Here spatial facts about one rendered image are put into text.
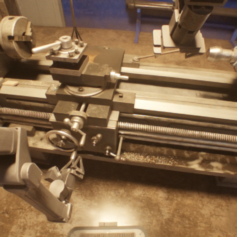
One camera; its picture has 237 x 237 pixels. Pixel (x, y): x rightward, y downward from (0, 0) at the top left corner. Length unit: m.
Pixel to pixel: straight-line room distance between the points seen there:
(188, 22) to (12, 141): 0.45
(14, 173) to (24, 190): 0.07
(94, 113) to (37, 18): 4.06
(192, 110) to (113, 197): 0.99
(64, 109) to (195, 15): 0.79
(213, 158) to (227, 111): 0.46
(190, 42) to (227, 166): 1.17
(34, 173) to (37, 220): 1.27
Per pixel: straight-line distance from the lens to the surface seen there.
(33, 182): 0.46
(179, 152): 1.44
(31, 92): 1.26
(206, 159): 1.49
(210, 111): 1.16
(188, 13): 0.44
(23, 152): 0.45
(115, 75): 0.97
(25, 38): 1.27
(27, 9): 4.90
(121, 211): 1.61
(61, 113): 1.00
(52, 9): 4.60
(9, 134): 0.42
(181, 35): 0.48
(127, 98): 1.04
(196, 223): 1.72
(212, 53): 1.14
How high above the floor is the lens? 1.57
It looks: 48 degrees down
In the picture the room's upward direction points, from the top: 1 degrees clockwise
